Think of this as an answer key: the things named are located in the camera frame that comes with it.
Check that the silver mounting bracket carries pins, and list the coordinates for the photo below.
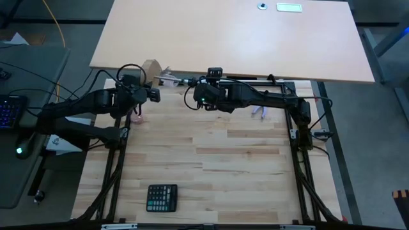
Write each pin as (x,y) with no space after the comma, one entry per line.
(294,134)
(124,132)

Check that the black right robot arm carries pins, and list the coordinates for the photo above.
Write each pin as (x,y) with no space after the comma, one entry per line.
(262,97)

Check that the black computer mouse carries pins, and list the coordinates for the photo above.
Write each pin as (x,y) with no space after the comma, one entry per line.
(23,148)

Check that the orange black striped tape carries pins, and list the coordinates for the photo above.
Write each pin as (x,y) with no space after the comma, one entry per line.
(401,195)

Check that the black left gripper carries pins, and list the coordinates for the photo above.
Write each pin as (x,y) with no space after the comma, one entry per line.
(139,96)

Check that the black backlit keyboard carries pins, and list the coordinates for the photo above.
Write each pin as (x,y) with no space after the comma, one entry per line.
(11,111)

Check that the pink knitted ball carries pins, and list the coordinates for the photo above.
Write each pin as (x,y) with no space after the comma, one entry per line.
(138,119)

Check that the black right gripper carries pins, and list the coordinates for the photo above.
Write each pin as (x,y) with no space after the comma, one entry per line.
(214,87)

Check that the white desk plate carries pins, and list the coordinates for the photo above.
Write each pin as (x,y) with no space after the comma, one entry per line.
(289,7)

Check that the black calculator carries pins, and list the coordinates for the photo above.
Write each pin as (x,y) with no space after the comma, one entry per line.
(161,198)

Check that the silver desk grommet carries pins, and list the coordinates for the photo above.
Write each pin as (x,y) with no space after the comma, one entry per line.
(262,6)

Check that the small black desk device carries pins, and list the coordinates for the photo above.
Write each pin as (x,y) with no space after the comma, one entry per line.
(4,74)

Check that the beige desk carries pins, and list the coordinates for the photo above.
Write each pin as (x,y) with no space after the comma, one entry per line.
(239,38)

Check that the silver metal end plate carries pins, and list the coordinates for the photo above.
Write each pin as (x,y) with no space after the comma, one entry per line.
(119,226)
(297,227)

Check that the silver black connector box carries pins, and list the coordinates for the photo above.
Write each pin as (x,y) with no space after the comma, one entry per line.
(322,134)

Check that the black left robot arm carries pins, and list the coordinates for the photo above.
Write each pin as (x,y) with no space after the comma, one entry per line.
(73,105)

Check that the white printed paper sheet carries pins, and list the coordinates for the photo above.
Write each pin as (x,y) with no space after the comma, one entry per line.
(60,145)

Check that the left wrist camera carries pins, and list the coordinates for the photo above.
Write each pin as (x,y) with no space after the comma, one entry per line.
(155,95)

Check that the white floor paper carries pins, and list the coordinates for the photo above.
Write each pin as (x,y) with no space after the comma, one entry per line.
(17,40)

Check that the grey side desk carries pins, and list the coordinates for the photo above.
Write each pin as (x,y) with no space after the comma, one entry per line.
(19,179)

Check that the grey metal desk frame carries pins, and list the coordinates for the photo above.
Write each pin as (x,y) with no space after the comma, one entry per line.
(370,44)

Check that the wooden base lamp black socket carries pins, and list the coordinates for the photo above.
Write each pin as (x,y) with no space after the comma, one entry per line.
(152,70)

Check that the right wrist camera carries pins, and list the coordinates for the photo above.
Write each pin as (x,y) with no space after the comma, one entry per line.
(215,72)

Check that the black aluminium table frame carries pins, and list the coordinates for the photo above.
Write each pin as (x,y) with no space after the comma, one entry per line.
(289,87)

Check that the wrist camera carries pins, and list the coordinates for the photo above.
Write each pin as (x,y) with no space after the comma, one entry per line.
(215,72)
(155,95)

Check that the small black knob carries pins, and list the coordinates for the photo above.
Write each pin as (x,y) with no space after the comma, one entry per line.
(39,196)

